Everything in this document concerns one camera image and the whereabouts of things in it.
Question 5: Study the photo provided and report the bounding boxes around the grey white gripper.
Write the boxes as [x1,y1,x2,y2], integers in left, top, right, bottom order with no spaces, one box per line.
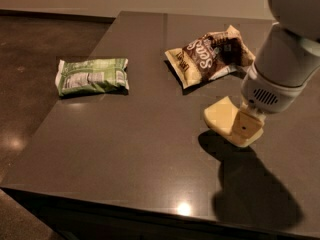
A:
[232,64,304,140]

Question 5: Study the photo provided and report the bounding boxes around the yellow sponge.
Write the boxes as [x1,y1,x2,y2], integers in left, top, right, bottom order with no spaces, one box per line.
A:
[203,96,263,148]

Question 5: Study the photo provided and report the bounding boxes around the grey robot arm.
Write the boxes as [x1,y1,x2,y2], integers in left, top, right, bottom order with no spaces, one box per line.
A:
[232,0,320,140]

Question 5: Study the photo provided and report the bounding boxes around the brown chip bag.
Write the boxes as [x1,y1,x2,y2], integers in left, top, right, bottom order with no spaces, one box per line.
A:
[165,25,255,89]

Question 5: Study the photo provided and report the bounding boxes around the green chip bag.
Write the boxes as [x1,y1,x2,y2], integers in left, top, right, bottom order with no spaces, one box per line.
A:
[55,58,129,97]

